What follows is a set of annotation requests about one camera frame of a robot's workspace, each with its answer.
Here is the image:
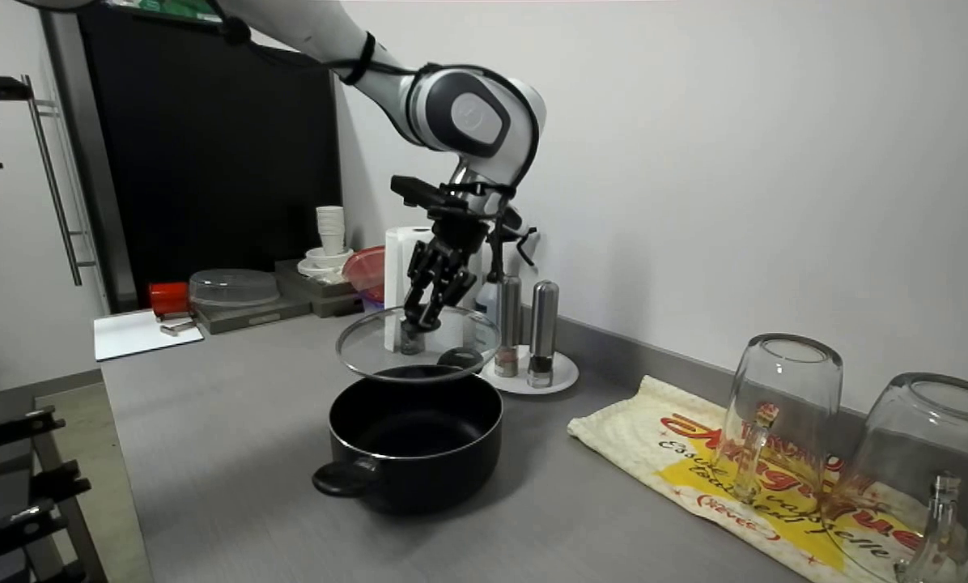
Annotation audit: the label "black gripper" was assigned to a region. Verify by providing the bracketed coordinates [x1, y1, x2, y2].
[388, 173, 524, 329]

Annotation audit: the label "glass pot lid black knob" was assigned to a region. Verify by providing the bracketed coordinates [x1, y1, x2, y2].
[337, 308, 500, 383]

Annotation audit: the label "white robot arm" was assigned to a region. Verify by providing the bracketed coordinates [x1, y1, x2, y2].
[205, 0, 543, 332]

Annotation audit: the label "black cooking pot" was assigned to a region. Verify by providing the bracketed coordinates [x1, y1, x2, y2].
[310, 374, 506, 514]

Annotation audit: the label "white carton box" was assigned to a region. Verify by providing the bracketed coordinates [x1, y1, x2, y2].
[383, 227, 430, 349]

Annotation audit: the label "pink bowl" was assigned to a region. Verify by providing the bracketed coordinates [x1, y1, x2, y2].
[342, 247, 387, 305]

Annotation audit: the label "steel salt grinder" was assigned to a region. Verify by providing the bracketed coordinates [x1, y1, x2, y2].
[497, 279, 523, 374]

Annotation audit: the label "steel pepper grinder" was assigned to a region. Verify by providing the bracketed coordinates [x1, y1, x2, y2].
[527, 281, 561, 388]

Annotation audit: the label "white stacked cups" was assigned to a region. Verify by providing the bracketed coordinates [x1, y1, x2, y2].
[299, 203, 351, 285]

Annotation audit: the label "grey flat box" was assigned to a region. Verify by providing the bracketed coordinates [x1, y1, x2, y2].
[277, 260, 359, 316]

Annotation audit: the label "white round plate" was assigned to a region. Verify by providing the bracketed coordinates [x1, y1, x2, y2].
[483, 349, 580, 397]

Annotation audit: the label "black monitor screen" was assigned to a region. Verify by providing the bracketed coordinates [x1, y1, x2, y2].
[78, 5, 342, 305]

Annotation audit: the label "red small box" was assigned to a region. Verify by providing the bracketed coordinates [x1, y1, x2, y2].
[149, 281, 190, 316]

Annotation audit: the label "white paper sheet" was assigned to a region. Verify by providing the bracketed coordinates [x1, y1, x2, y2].
[95, 311, 205, 361]

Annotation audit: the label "clear drinking glass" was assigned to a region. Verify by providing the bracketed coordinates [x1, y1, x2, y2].
[716, 332, 843, 510]
[843, 373, 968, 572]

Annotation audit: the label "printed yellow red tea towel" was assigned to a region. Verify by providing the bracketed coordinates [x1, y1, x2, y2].
[570, 373, 968, 583]

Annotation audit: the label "black stove grate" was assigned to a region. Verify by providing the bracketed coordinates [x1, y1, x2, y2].
[0, 405, 105, 583]

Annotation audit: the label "small glass bottle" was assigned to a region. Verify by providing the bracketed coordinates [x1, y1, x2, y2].
[896, 471, 964, 583]

